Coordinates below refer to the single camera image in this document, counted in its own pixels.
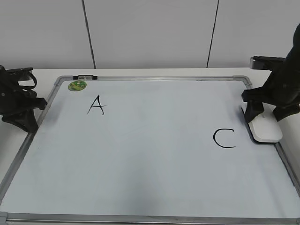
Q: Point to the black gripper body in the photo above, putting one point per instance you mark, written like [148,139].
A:
[281,97]

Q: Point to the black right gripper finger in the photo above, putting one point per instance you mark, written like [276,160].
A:
[253,109]

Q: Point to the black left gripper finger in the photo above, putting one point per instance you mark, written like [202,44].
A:
[281,113]

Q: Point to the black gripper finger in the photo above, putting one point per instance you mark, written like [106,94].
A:
[24,120]

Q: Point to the white whiteboard eraser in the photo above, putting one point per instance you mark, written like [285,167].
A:
[264,128]

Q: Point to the black second robot arm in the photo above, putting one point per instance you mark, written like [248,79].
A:
[18,99]

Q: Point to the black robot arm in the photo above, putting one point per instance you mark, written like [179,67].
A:
[287,75]

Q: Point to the round green magnet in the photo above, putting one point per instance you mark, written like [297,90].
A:
[77,85]

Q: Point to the black marker clip holder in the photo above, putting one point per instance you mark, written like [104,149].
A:
[85,77]

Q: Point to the white framed whiteboard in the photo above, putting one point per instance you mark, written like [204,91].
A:
[148,150]

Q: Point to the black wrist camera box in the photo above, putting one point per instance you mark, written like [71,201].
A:
[265,62]

